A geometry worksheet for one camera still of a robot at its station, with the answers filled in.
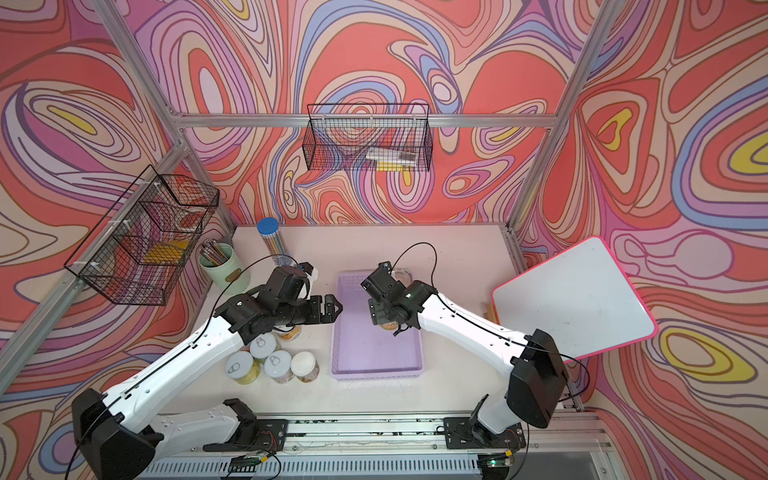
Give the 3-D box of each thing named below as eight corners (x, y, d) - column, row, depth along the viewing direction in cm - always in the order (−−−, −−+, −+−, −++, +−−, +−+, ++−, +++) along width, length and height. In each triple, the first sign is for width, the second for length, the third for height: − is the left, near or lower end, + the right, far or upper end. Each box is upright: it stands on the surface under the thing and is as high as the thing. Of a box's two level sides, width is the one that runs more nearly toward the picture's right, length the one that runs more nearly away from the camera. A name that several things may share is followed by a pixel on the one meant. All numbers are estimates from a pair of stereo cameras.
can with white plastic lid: (293, 382, 83) (288, 375, 78) (298, 359, 87) (293, 351, 82) (317, 382, 83) (313, 375, 78) (320, 359, 87) (316, 351, 82)
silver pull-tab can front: (267, 383, 83) (260, 376, 78) (274, 358, 88) (267, 350, 83) (294, 383, 83) (288, 376, 78) (298, 358, 88) (294, 350, 83)
